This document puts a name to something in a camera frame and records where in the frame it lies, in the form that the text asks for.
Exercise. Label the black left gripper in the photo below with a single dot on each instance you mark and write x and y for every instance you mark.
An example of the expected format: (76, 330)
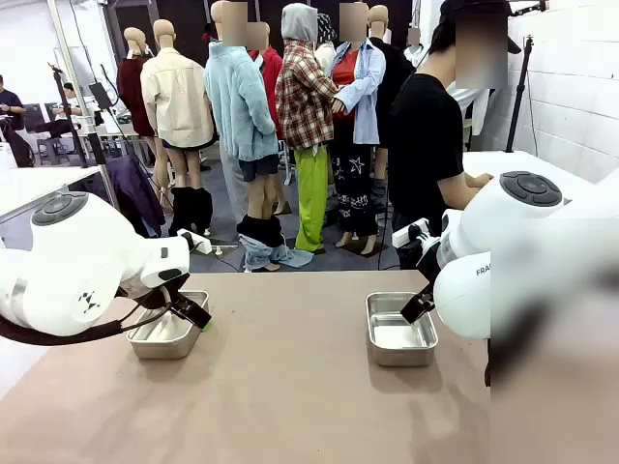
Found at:
(150, 295)

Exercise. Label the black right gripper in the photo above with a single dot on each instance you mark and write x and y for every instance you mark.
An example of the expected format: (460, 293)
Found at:
(425, 261)

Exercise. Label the rectangular steel food container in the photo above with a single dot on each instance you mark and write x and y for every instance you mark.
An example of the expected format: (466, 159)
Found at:
(159, 345)
(401, 355)

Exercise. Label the person's right forearm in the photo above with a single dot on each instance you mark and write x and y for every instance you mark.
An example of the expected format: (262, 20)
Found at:
(457, 191)

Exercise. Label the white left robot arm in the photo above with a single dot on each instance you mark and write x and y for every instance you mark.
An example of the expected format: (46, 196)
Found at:
(72, 270)

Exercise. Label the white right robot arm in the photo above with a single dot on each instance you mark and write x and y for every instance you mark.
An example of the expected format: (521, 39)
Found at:
(508, 227)

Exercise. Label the person's right hand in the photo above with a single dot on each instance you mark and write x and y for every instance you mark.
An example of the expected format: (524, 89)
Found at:
(481, 180)

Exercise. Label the white power strip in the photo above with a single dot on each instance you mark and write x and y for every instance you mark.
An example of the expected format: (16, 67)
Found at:
(225, 248)

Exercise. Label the purple jacket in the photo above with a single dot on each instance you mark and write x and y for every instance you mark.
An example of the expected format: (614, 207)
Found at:
(135, 193)

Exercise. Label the person in black t-shirt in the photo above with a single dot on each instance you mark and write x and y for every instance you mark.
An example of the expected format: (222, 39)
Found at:
(421, 135)

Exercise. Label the white fabric screen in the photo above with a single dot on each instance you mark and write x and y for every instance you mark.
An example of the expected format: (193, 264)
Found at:
(14, 367)

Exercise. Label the mannequin in white shirt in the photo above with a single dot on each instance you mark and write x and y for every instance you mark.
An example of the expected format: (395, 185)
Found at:
(476, 111)

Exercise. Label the mannequin in cream jacket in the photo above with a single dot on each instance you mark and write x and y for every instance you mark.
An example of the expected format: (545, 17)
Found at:
(176, 101)

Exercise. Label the mannequin in blue fleece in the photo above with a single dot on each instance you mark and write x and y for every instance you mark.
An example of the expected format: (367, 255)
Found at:
(239, 106)

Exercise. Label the mannequin in blue open shirt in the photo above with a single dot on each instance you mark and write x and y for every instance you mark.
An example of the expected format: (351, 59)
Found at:
(365, 96)

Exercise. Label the mannequin in maroon sweater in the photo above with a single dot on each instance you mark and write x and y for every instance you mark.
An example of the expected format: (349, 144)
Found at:
(130, 92)

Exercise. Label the black tripod stand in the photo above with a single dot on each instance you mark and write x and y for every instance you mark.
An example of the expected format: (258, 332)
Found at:
(520, 96)
(63, 92)

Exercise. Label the black screen on stand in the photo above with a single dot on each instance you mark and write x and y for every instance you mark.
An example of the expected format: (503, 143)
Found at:
(100, 95)

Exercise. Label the mannequin in plaid shirt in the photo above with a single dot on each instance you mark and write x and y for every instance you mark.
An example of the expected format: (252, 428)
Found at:
(304, 96)

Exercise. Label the mannequin in black coat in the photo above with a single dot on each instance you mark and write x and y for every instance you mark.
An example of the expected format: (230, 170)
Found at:
(392, 67)

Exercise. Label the seated person in white shirt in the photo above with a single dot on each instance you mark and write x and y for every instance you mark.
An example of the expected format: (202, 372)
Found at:
(67, 104)

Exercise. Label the mannequin in red jacket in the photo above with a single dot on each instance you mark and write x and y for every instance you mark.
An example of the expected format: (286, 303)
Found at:
(272, 67)

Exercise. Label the person in dark shirt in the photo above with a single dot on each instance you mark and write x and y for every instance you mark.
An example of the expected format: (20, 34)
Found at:
(10, 104)

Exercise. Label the mannequin head with black bandana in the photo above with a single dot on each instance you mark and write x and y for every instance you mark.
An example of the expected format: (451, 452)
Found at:
(326, 26)

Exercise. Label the slanted silver pole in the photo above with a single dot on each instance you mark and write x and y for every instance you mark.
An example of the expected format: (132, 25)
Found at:
(63, 38)

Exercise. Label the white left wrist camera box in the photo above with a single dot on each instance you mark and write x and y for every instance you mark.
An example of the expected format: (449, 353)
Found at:
(198, 244)

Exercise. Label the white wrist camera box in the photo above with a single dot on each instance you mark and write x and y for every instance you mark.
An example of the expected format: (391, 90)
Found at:
(198, 244)
(401, 237)

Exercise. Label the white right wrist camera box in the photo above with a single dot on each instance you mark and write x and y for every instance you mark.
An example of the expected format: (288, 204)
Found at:
(401, 237)

